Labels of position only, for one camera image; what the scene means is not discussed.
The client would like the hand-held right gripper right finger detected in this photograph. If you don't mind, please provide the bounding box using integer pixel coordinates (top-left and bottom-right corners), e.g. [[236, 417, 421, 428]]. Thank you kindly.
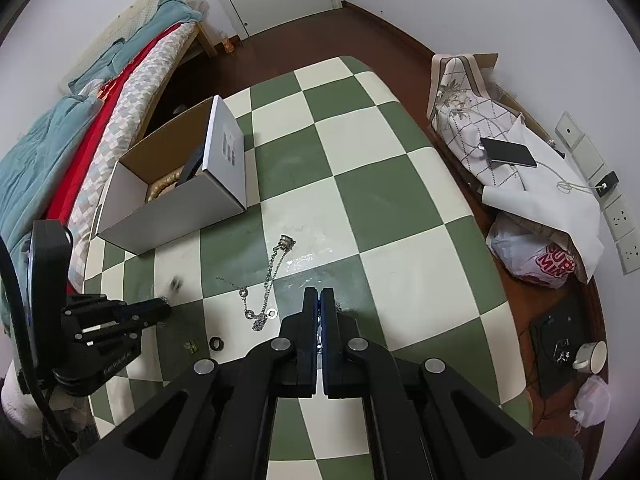
[[321, 287, 583, 480]]

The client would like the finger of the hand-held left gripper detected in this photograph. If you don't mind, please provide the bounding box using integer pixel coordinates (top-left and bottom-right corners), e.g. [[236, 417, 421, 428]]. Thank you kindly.
[[72, 326, 142, 348], [61, 294, 172, 333]]

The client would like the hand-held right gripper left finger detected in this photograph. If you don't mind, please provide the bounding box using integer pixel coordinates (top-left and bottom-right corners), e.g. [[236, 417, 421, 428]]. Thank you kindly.
[[57, 287, 321, 480]]

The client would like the silver chain necklace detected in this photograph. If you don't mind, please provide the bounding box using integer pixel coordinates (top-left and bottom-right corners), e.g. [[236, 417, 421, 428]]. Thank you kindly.
[[215, 234, 298, 333]]

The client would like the white cardboard box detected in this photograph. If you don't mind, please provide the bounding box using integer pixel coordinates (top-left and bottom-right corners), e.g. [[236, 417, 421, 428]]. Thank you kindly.
[[94, 94, 248, 256]]

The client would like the green white checkered tablecloth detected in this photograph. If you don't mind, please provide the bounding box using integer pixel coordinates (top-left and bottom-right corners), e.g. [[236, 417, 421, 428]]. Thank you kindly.
[[82, 55, 533, 480]]

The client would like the white fluffy cloth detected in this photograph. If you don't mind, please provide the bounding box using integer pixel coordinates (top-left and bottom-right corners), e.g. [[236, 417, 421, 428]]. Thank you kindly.
[[0, 372, 56, 438]]

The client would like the bed with blue blanket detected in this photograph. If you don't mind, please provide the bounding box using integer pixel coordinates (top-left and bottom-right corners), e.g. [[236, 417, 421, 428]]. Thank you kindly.
[[0, 0, 205, 331]]

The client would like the black case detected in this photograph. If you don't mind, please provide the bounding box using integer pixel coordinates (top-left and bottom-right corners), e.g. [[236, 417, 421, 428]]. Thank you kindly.
[[175, 146, 206, 188]]

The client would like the red blanket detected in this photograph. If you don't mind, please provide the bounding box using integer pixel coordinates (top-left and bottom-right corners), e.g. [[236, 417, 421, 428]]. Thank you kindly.
[[45, 27, 181, 221]]

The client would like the diamond patterned quilt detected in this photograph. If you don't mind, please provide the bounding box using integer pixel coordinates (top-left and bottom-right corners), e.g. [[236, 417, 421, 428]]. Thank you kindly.
[[65, 22, 203, 286]]

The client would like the white red printed plastic bag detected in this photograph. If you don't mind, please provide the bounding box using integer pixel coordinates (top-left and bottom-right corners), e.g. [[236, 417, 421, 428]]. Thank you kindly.
[[486, 211, 582, 289]]

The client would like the black smartphone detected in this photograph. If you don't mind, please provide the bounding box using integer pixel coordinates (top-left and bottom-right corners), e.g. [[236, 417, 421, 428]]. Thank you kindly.
[[479, 136, 539, 169]]

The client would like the white cloth sheet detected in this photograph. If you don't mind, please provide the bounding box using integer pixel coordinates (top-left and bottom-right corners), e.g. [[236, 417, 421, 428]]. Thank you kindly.
[[481, 114, 607, 283]]

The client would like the white mug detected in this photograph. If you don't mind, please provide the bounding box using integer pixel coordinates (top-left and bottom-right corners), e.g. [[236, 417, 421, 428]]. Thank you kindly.
[[571, 340, 609, 375]]

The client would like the beige mattress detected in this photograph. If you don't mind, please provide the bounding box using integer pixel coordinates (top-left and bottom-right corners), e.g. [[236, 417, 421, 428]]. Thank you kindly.
[[67, 0, 206, 86]]

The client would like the crumpled white plastic bag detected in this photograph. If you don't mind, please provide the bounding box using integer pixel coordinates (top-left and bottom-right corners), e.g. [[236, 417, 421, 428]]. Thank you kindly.
[[569, 375, 613, 427]]

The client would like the brown cardboard box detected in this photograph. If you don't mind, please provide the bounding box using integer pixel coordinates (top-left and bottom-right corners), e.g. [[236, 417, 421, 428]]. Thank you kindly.
[[431, 51, 551, 141]]

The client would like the black charger plug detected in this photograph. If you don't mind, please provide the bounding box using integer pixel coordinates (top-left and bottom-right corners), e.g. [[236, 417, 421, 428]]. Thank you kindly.
[[594, 171, 621, 198]]

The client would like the beige bead bracelet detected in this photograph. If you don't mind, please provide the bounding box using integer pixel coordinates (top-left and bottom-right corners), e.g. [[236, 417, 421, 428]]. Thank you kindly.
[[145, 169, 184, 204]]

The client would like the white charging cable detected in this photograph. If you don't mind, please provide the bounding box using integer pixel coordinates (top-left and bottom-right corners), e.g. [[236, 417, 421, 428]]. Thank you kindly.
[[447, 110, 608, 196]]

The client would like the wooden bed frame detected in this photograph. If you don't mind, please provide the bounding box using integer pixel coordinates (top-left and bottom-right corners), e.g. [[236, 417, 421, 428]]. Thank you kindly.
[[172, 20, 218, 68]]

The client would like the white wall socket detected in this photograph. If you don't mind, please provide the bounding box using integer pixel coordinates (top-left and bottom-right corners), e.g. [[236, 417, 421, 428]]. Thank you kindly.
[[600, 194, 632, 233], [617, 230, 640, 276]]

